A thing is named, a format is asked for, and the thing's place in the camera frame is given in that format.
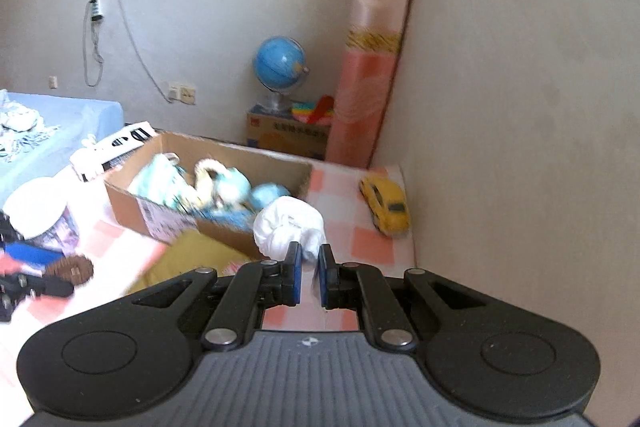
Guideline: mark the black and white box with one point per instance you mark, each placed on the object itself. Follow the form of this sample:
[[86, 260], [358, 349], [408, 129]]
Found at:
[[120, 144]]

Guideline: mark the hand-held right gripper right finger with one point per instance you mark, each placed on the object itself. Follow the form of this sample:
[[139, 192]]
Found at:
[[326, 274]]

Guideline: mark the blue plush toy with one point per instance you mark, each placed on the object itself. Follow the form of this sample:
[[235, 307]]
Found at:
[[232, 187]]

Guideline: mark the brown cardboard box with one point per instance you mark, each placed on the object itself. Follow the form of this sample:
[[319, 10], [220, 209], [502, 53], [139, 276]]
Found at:
[[122, 204]]

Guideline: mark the pink patterned curtain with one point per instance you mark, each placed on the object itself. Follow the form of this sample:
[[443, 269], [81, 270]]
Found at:
[[370, 57]]

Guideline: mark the blue bed sheet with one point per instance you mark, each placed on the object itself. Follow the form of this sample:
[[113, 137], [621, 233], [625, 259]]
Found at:
[[75, 117]]

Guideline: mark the yellow toy car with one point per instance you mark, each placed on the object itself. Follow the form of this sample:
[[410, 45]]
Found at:
[[385, 202]]

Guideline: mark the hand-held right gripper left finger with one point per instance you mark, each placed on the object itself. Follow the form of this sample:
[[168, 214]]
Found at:
[[296, 272]]

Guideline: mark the clear container with white lid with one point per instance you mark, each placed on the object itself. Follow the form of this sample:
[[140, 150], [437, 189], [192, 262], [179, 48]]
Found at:
[[35, 202]]

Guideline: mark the white patterned cloth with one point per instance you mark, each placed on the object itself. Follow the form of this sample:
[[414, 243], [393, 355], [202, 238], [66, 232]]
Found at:
[[20, 122]]

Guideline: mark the blue globe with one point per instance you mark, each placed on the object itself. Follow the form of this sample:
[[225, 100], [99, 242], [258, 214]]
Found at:
[[277, 62]]

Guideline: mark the small white wall switch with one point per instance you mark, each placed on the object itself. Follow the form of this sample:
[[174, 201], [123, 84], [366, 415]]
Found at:
[[53, 82]]

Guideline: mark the white power strip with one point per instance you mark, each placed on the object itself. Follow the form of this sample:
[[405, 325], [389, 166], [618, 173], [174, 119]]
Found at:
[[96, 9]]

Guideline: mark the pink checkered tablecloth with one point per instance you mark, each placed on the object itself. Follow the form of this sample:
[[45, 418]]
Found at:
[[350, 247]]

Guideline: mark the rainbow pop toy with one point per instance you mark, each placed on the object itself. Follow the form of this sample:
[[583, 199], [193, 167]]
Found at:
[[310, 112]]

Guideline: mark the printed cardboard box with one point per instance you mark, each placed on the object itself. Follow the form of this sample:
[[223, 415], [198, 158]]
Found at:
[[280, 132]]

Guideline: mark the white wall socket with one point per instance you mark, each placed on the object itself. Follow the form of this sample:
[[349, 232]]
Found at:
[[182, 93]]

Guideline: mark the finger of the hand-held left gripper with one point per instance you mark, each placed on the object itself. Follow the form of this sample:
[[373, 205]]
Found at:
[[50, 288], [35, 253]]

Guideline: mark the olive tissue paper pack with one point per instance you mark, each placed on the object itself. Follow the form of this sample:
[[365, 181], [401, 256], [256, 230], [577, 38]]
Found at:
[[185, 257]]

